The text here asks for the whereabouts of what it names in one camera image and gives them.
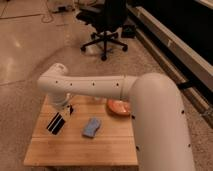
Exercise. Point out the wooden table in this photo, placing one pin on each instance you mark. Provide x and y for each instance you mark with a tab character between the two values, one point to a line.
113	144

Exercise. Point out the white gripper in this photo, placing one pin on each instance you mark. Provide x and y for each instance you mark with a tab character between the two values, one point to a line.
67	110

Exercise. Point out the black box on floor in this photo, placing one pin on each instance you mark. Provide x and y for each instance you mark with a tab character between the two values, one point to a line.
128	31

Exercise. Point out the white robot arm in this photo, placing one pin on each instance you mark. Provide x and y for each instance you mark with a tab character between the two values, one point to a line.
159	122

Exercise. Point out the clear ceramic cup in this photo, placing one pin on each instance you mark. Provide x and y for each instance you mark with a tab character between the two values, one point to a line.
97	99

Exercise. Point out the orange ceramic plate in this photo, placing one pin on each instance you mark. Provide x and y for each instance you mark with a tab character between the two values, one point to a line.
117	107

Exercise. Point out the black office chair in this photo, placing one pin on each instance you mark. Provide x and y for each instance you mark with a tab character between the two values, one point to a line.
106	18

